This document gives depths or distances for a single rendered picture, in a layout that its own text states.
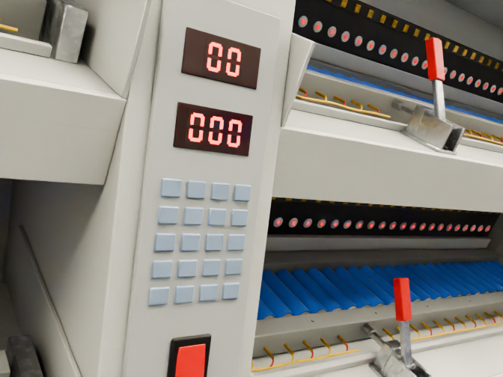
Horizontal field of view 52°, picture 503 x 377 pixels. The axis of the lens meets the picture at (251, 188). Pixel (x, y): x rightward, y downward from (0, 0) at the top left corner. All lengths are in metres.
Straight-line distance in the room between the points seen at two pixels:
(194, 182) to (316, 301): 0.25
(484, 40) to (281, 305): 0.56
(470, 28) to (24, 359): 0.72
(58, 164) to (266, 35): 0.13
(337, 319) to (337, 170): 0.17
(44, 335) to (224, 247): 0.12
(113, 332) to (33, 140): 0.10
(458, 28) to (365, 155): 0.48
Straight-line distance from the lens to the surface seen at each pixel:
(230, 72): 0.27
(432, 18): 0.77
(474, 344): 0.61
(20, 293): 0.39
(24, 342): 0.34
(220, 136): 0.27
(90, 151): 0.26
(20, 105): 0.24
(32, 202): 0.38
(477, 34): 0.86
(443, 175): 0.44
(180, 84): 0.26
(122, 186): 0.25
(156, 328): 0.27
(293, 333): 0.43
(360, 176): 0.36
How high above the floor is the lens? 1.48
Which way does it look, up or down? 3 degrees down
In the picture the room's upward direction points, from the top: 7 degrees clockwise
